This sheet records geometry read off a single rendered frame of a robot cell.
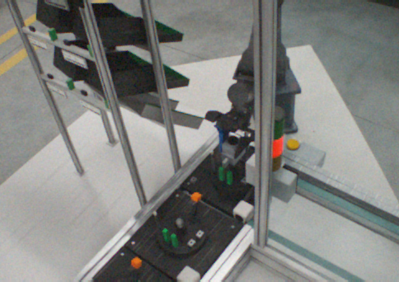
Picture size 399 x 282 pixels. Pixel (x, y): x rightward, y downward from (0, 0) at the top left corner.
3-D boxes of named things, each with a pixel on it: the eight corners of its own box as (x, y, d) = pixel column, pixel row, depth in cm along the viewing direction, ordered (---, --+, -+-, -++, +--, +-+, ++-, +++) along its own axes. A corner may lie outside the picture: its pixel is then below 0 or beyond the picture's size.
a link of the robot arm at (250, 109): (222, 91, 128) (211, 91, 123) (279, 115, 119) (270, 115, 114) (213, 118, 130) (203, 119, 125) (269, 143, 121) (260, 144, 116)
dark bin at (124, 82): (161, 69, 140) (165, 47, 136) (188, 86, 133) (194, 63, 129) (85, 79, 122) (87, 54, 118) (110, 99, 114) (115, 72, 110)
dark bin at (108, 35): (152, 26, 128) (157, 2, 124) (182, 41, 121) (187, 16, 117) (68, 31, 110) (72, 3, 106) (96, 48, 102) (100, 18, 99)
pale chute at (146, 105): (172, 112, 155) (178, 101, 154) (199, 129, 148) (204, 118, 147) (115, 97, 133) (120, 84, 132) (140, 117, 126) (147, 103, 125)
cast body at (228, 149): (233, 146, 131) (232, 129, 126) (246, 152, 129) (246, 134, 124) (217, 164, 127) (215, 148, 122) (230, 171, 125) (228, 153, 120)
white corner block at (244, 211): (241, 207, 130) (241, 199, 127) (254, 214, 127) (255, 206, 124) (232, 218, 127) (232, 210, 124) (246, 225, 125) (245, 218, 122)
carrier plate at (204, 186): (225, 140, 148) (224, 136, 147) (288, 170, 137) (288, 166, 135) (180, 189, 137) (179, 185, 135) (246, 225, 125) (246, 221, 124)
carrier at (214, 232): (177, 192, 136) (171, 165, 127) (242, 228, 125) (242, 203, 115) (124, 248, 125) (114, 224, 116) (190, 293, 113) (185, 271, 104)
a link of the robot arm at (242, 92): (241, 59, 121) (229, 58, 110) (270, 64, 118) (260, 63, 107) (235, 100, 123) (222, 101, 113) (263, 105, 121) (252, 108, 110)
